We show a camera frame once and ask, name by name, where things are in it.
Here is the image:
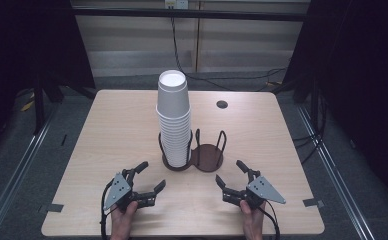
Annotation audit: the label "black wall cable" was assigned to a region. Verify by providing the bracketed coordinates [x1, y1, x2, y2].
[169, 5, 288, 93]

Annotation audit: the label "black curtain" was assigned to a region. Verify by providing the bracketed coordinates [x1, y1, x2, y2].
[0, 0, 97, 161]
[281, 0, 388, 213]

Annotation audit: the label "stack of white paper cups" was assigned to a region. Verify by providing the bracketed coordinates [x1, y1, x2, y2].
[155, 69, 193, 168]

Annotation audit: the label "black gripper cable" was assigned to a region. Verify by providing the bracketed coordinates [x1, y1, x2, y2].
[257, 199, 281, 240]
[99, 178, 115, 240]

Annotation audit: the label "black horizontal bar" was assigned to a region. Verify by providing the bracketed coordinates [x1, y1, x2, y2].
[71, 7, 311, 23]

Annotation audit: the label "dark brown double cup holder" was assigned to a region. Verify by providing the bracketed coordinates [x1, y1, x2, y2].
[157, 128, 228, 174]

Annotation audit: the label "person's left hand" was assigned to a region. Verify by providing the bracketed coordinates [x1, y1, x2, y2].
[110, 200, 139, 240]

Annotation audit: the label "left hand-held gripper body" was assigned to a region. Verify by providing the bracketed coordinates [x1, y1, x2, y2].
[102, 169, 158, 212]

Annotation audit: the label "grey floor tape piece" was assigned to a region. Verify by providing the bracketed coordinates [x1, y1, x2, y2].
[37, 203, 65, 214]
[302, 197, 325, 208]

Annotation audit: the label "bundle of black floor cables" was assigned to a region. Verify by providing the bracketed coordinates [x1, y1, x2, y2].
[291, 96, 329, 166]

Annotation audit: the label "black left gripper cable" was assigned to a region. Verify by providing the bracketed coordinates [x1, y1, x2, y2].
[99, 178, 115, 240]

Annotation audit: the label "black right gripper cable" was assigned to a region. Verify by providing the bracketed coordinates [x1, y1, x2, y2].
[257, 199, 281, 240]

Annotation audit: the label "white wall socket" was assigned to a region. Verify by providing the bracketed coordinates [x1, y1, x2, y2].
[164, 0, 190, 10]

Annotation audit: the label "yellow floor tape piece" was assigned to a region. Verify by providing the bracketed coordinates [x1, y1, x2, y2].
[19, 99, 36, 113]

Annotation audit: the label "person's right hand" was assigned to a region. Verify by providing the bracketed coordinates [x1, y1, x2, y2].
[239, 199, 266, 240]

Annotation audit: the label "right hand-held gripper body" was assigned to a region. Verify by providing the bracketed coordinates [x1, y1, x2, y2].
[221, 170, 287, 210]

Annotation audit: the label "dark metal stand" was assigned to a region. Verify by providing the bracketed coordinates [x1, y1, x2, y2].
[31, 76, 47, 136]
[310, 76, 321, 134]

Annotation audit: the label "metal floor rail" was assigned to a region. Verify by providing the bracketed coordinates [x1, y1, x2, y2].
[296, 105, 378, 240]
[0, 109, 58, 240]

